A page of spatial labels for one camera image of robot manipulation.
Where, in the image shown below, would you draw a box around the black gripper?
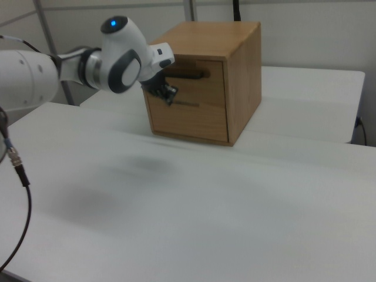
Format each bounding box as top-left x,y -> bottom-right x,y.
140,71 -> 180,107

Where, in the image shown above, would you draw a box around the wooden drawer with long handle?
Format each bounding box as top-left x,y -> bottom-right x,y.
142,54 -> 227,108

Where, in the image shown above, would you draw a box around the wooden drawer cabinet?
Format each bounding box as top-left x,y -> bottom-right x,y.
142,21 -> 263,147

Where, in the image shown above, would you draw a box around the black pole behind cabinet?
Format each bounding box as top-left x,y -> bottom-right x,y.
232,0 -> 243,22

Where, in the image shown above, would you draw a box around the long black drawer handle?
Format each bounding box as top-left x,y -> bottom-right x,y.
162,69 -> 211,80

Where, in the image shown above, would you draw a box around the wooden drawer with short handle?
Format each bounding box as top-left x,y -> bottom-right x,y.
146,95 -> 230,144

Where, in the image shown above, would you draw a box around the grey aluminium frame post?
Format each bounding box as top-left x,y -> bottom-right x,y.
183,0 -> 198,22
33,0 -> 75,106

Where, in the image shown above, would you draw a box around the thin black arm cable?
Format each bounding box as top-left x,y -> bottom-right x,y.
0,34 -> 59,63

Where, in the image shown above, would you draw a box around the thick black cable with connector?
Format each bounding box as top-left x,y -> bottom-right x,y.
0,105 -> 32,271

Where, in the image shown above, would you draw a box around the black cable at table end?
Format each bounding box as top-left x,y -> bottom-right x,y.
355,116 -> 368,146

